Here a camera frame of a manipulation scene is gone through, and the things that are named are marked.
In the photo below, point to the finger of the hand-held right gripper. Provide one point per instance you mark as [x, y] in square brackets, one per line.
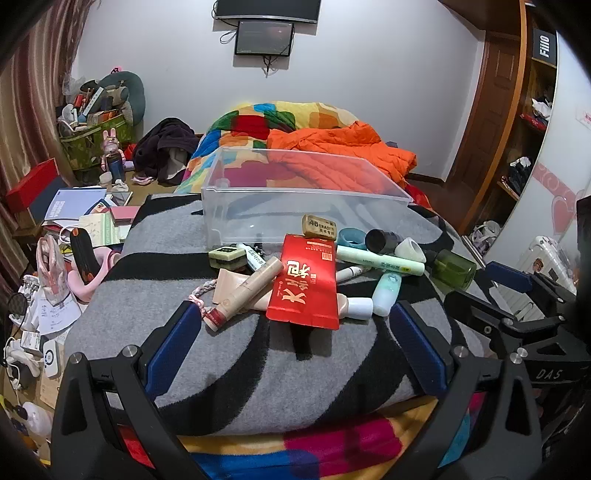
[508, 276]
[475, 311]

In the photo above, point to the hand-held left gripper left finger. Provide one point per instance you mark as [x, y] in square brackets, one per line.
[171, 344]

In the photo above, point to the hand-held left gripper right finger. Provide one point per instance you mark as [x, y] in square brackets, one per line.
[420, 346]

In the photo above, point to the dark green bottle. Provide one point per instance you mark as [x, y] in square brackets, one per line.
[452, 270]

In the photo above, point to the small light blue bottle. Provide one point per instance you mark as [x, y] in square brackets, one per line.
[385, 293]

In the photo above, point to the beige tube white cap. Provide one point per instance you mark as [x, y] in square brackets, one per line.
[360, 308]

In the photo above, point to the beige cosmetic tube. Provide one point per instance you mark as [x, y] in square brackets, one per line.
[231, 281]

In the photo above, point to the white tape roll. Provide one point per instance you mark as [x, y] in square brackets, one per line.
[411, 249]

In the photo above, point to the beige cosmetic stick red end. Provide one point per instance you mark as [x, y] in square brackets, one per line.
[244, 290]

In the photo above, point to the mint green tube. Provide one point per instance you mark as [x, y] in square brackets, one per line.
[378, 261]

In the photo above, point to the small olive green box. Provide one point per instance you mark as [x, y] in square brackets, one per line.
[226, 256]

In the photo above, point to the dark grey cosmetic bottle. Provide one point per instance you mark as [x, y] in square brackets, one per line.
[381, 241]

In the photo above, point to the white green marker pen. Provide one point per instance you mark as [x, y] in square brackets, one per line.
[254, 259]

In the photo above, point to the red paper packet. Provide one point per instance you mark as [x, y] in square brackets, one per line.
[300, 286]

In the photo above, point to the clear plastic storage bin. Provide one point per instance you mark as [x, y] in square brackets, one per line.
[277, 217]

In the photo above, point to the white sneakers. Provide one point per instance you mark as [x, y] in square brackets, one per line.
[485, 235]

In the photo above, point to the grey black blanket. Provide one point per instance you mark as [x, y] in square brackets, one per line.
[231, 369]

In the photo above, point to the white sliding wardrobe door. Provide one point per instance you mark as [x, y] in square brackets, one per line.
[558, 175]

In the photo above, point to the loose white papers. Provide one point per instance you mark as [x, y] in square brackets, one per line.
[57, 316]

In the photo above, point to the white round device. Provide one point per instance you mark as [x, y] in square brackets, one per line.
[52, 357]

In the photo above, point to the black handheld device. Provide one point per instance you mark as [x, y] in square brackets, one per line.
[85, 258]

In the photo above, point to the blue tape roll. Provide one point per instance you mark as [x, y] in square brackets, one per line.
[344, 237]

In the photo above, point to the green book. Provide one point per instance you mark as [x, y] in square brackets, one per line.
[101, 230]

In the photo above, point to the pink book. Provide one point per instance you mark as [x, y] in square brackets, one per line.
[123, 214]

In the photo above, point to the pink pouch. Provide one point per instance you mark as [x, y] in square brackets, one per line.
[51, 272]

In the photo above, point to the yellow-brown eraser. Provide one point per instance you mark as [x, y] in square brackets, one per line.
[318, 226]

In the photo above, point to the wooden door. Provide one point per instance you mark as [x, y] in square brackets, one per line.
[494, 115]

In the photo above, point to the blue grey notebook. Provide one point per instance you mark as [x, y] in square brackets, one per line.
[74, 205]

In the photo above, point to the white cup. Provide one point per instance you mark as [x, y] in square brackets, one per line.
[105, 178]

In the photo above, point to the wooden wardrobe shelves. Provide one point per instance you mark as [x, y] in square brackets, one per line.
[531, 92]

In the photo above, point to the pink rabbit water bottle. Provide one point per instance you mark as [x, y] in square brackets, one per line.
[113, 159]

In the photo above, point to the dark purple clothing pile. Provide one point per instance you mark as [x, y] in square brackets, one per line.
[161, 143]

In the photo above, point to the red box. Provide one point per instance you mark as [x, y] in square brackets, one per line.
[27, 184]

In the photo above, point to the green fabric storage box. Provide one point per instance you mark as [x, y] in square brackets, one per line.
[92, 143]

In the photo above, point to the orange down jacket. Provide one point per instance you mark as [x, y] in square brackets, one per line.
[332, 147]

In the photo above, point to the colourful patchwork quilt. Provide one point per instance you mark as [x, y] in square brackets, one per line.
[249, 120]

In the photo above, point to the grey green plush pillow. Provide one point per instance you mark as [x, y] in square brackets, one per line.
[131, 90]

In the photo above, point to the striped brown curtain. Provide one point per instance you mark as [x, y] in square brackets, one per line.
[32, 92]

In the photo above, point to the black television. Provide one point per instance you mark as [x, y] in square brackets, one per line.
[268, 9]

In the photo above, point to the black wall monitor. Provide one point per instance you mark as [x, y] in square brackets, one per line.
[264, 38]

